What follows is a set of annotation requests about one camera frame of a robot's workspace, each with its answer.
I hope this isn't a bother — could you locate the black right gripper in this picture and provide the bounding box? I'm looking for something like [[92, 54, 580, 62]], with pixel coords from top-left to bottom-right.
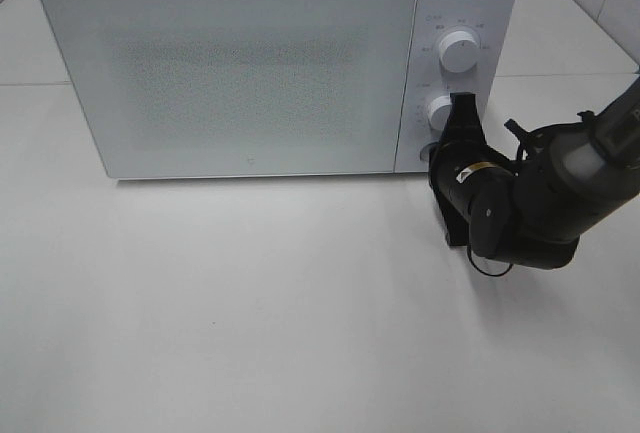
[[429, 93, 514, 248]]

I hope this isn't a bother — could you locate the white timer knob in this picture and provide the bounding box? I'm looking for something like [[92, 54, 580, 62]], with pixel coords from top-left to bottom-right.
[[426, 95, 452, 131]]

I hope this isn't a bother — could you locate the round white door button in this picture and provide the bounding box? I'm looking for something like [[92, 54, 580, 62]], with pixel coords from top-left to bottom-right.
[[419, 143, 437, 163]]

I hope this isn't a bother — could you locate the white microwave door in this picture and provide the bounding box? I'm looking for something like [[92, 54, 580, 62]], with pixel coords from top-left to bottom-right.
[[41, 0, 415, 180]]

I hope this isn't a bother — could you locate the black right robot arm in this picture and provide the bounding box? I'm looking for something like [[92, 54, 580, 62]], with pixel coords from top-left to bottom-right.
[[429, 82, 639, 270]]

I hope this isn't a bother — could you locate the upper white power knob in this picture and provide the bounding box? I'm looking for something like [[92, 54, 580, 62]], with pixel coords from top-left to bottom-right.
[[437, 28, 481, 73]]

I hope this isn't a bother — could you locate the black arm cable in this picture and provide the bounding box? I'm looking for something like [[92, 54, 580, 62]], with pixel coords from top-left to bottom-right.
[[464, 112, 601, 278]]

